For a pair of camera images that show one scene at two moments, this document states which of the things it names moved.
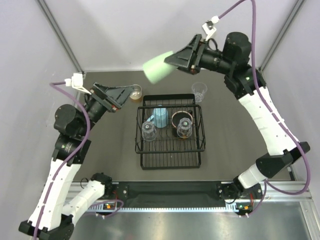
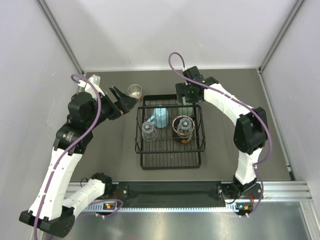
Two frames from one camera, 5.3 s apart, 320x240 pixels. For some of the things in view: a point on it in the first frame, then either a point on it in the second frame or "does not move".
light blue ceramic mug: [160, 117] does not move
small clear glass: [149, 131] does not move
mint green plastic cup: [157, 69] to [186, 109]
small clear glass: [184, 128] does not move
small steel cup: [136, 93] does not move
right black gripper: [183, 58] to [181, 88]
